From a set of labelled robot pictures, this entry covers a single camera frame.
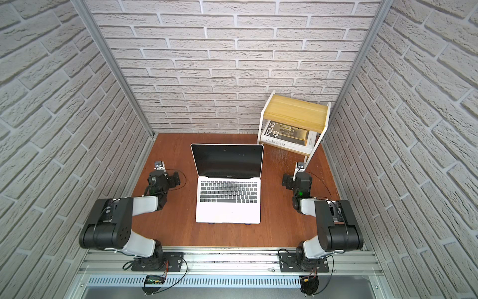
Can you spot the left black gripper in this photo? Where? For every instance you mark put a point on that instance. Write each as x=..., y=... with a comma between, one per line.
x=158, y=175

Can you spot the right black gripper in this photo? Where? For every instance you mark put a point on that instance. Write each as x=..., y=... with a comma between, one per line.
x=300, y=179

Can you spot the silver laptop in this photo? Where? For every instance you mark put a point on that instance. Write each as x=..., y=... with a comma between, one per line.
x=229, y=183

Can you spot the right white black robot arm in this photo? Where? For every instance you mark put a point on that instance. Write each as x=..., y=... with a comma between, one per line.
x=337, y=228

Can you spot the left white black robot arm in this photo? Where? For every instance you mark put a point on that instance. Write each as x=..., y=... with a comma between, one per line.
x=109, y=226

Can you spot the Folio 02 book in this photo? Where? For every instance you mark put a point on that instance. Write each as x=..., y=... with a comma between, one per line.
x=289, y=138

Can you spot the white wooden side shelf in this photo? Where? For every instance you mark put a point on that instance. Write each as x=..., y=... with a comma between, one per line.
x=296, y=113

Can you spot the left green circuit board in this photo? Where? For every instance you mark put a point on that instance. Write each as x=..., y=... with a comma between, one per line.
x=154, y=281

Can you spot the right round black circuit board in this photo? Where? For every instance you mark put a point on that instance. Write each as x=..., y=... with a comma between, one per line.
x=309, y=285

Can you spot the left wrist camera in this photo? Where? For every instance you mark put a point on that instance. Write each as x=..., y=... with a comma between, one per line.
x=159, y=166

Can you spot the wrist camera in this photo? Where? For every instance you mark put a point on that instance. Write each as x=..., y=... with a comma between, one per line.
x=300, y=167
x=159, y=166

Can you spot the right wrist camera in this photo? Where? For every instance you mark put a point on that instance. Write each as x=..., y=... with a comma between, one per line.
x=300, y=167

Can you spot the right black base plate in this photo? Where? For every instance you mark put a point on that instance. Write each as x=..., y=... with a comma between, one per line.
x=291, y=262

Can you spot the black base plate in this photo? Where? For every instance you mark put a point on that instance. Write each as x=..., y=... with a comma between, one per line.
x=169, y=261
x=291, y=262

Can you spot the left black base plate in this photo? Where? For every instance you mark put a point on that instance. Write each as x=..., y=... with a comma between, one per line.
x=169, y=261

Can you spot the aluminium rail frame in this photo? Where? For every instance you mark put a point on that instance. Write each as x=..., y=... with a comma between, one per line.
x=230, y=267

